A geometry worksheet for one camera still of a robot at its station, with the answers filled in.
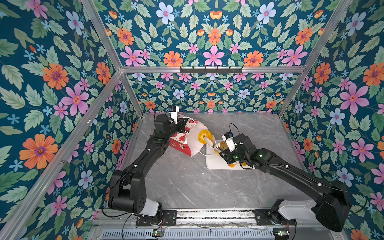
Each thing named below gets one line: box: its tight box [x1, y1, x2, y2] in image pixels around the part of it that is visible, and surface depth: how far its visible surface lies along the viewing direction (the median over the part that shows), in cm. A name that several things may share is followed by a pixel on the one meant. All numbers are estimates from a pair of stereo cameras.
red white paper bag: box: [169, 118, 208, 157], surface depth 91 cm
